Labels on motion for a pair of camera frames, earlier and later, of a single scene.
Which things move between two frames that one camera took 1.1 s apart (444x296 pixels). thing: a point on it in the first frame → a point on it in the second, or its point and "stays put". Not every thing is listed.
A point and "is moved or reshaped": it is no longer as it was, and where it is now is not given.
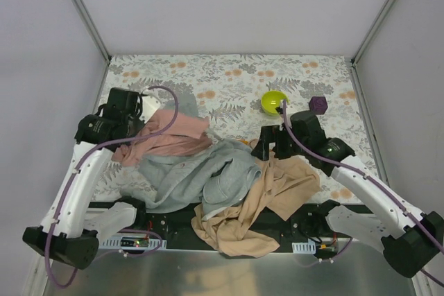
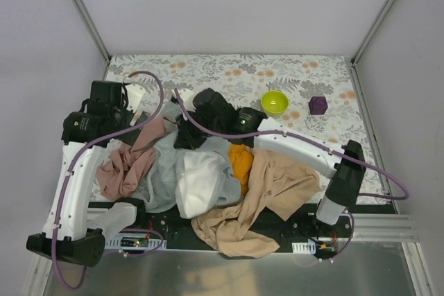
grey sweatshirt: [214, 178] is moved or reshaped
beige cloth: [245, 231] stays put
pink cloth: [187, 135] is moved or reshaped
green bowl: [271, 100] stays put
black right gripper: [279, 144] → [189, 129]
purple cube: [318, 105] stays put
